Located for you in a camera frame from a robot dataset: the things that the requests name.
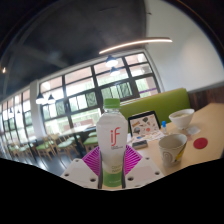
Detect green upholstered bench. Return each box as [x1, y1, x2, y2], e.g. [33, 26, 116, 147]
[118, 87, 192, 126]

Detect small blue-capped bottle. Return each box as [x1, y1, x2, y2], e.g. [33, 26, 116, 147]
[161, 120, 168, 135]

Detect group of dark pendant lamps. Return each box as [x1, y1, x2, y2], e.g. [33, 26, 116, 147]
[7, 54, 122, 116]

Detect small dark device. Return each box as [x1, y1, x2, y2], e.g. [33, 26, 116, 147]
[131, 139, 149, 150]

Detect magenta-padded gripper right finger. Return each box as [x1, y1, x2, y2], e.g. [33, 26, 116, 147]
[121, 145, 165, 190]

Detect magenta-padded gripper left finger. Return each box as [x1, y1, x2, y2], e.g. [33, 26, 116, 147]
[60, 145, 104, 190]

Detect long curved ceiling light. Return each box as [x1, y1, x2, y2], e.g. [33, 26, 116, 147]
[98, 36, 174, 55]

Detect group of green-seated wooden chairs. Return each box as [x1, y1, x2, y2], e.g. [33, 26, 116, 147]
[3, 131, 99, 162]

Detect black-framed window wall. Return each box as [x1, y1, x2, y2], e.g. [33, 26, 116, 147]
[0, 52, 161, 143]

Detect flat round red coaster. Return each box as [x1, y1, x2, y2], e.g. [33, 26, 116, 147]
[192, 136, 209, 150]

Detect white ceramic bowl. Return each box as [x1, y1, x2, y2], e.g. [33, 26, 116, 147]
[168, 108, 196, 130]

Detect white printed paper sheet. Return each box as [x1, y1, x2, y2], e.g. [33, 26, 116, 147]
[126, 129, 165, 143]

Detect green-capped white drink bottle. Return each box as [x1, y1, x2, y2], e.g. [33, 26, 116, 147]
[95, 97, 129, 190]

